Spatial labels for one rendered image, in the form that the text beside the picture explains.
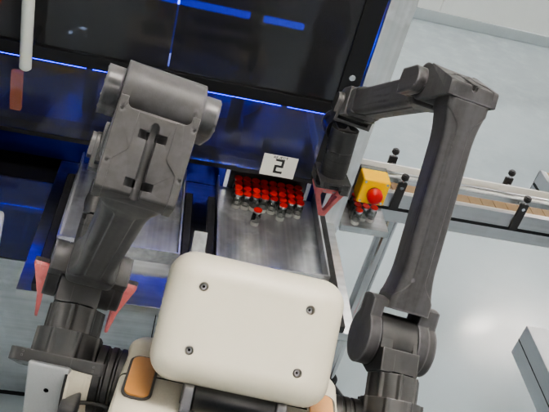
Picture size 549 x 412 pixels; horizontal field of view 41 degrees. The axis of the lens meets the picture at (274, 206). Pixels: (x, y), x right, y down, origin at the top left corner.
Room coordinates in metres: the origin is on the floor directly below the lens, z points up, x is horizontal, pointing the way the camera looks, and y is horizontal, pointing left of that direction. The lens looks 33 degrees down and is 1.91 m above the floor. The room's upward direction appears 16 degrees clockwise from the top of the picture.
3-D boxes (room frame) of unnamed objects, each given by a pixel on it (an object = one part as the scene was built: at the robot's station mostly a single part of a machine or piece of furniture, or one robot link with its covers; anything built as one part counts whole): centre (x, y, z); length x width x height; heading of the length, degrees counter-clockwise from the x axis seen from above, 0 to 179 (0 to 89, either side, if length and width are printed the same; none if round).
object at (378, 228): (1.65, -0.23, 0.87); 0.14 x 0.13 x 0.02; 12
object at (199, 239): (1.23, 0.13, 0.91); 0.14 x 0.03 x 0.06; 11
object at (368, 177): (1.61, -0.22, 0.99); 0.08 x 0.07 x 0.07; 12
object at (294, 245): (1.44, 0.00, 0.90); 0.34 x 0.26 x 0.04; 12
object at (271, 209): (1.52, 0.02, 0.90); 0.18 x 0.02 x 0.05; 102
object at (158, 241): (1.37, 0.33, 0.90); 0.34 x 0.26 x 0.04; 12
